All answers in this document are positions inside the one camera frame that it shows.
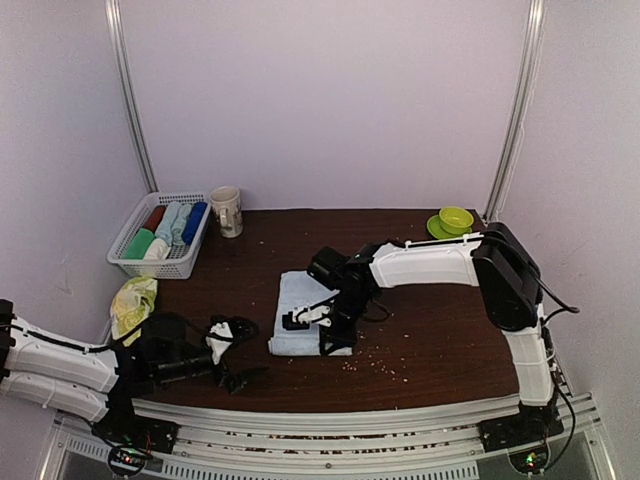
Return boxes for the light blue towel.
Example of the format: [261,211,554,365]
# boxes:
[154,201,182,246]
[267,269,326,358]

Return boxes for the yellow green patterned towel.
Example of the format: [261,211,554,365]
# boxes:
[109,277,158,347]

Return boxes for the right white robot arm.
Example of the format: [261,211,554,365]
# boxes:
[307,223,559,442]

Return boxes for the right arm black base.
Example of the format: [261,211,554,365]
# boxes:
[478,414,564,453]

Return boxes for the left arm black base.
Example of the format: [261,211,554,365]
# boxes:
[89,415,179,454]

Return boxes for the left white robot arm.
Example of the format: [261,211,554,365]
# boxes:
[1,300,265,444]

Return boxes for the white plastic basket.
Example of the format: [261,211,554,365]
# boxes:
[107,192,211,280]

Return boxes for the rolled white towel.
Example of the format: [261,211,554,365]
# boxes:
[143,238,171,261]

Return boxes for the rolled green towel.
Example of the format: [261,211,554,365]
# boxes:
[122,228,155,260]

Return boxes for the rolled light blue towel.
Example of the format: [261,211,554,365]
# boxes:
[154,201,182,246]

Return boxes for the green saucer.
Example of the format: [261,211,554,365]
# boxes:
[426,215,472,240]

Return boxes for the rolled brown towel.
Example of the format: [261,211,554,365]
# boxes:
[143,205,166,233]

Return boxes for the green cup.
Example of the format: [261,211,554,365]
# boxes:
[439,206,474,235]

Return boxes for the rolled pale teal towel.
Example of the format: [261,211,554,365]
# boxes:
[171,204,193,246]

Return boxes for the rolled dark blue towel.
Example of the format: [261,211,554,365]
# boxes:
[181,202,207,245]

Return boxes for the beige ceramic mug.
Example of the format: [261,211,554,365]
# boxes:
[209,186,243,239]

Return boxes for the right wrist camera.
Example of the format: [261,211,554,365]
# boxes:
[282,305,332,331]

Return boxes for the aluminium front rail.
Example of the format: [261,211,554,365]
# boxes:
[36,386,622,479]

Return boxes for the left aluminium frame post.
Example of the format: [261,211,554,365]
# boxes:
[104,0,159,193]

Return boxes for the aluminium frame post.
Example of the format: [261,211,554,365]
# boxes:
[483,0,546,223]
[104,0,159,193]

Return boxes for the right aluminium frame post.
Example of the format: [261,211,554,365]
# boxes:
[483,0,546,223]

